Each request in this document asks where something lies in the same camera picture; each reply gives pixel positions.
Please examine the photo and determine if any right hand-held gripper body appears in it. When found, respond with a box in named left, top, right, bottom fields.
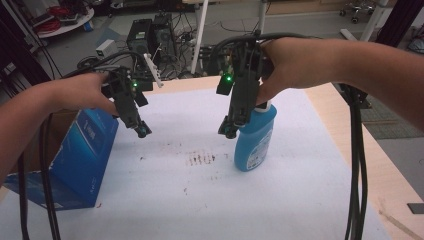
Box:
left=215, top=31, right=275, bottom=127

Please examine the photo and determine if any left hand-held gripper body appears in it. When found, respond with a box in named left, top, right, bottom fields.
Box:
left=100, top=53, right=165, bottom=130

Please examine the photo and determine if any blue detergent bottle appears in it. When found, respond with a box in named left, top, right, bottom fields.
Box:
left=233, top=99, right=278, bottom=173

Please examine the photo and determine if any person's left hand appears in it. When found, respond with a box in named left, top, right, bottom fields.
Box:
left=49, top=71, right=118, bottom=117

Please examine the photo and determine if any person's right hand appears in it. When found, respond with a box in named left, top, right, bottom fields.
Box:
left=255, top=36, right=348, bottom=106

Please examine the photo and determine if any small white device box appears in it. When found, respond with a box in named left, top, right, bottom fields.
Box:
left=95, top=38, right=119, bottom=60

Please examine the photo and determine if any black computer tower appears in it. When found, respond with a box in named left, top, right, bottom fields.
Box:
left=125, top=12, right=178, bottom=69

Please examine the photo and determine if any blue cardboard box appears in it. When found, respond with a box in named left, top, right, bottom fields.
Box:
left=2, top=107, right=120, bottom=212

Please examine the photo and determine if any white metal stand pole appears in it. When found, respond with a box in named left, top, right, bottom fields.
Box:
left=257, top=0, right=269, bottom=35
left=190, top=0, right=210, bottom=76

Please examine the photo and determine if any round white table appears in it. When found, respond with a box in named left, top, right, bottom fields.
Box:
left=32, top=6, right=96, bottom=40

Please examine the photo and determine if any office chair base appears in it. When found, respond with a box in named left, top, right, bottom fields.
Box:
left=338, top=0, right=377, bottom=25

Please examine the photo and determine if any grey floor mat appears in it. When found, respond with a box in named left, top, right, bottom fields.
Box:
left=360, top=95, right=424, bottom=141

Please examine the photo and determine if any dark flat object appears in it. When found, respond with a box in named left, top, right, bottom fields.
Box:
left=406, top=202, right=424, bottom=215

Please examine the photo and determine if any red coiled cable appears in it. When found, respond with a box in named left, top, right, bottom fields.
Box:
left=35, top=5, right=72, bottom=34

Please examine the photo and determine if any black cable bundle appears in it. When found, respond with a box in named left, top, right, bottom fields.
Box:
left=341, top=83, right=370, bottom=240

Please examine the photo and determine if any white metal stand frame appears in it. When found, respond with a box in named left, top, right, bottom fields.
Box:
left=339, top=0, right=390, bottom=43

